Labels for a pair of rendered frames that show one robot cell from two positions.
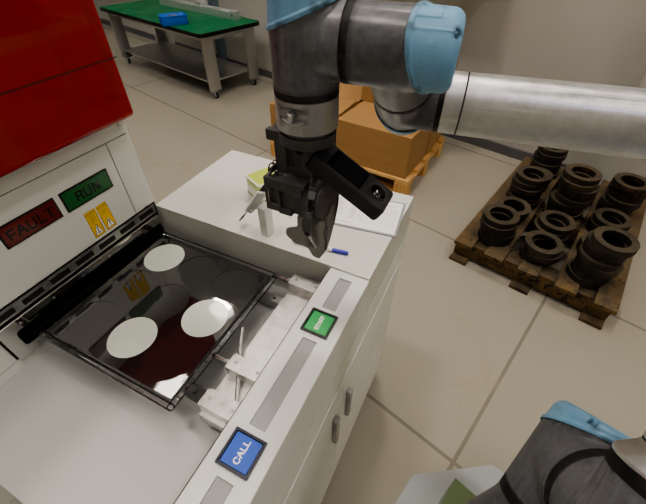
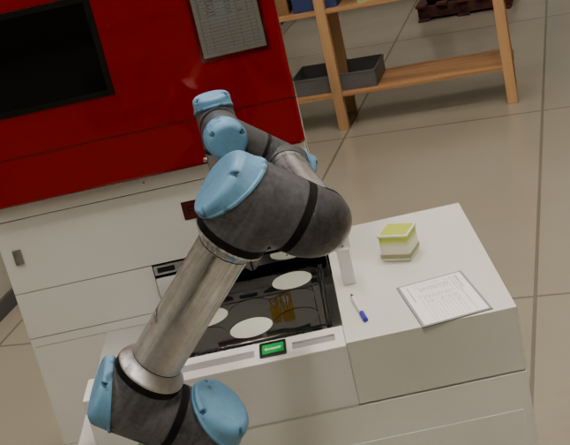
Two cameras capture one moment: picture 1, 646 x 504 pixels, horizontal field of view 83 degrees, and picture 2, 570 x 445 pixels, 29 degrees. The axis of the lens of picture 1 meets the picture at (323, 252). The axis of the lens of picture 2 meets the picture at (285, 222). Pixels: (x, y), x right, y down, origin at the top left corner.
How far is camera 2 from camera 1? 1.98 m
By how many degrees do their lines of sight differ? 59
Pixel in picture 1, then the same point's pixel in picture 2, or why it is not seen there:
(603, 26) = not seen: outside the picture
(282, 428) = not seen: hidden behind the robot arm
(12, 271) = (183, 237)
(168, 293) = (258, 304)
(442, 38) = (206, 135)
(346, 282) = (333, 339)
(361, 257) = (371, 328)
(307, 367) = (228, 364)
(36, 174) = not seen: hidden behind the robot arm
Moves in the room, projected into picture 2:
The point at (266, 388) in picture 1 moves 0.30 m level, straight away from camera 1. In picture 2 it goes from (198, 360) to (295, 297)
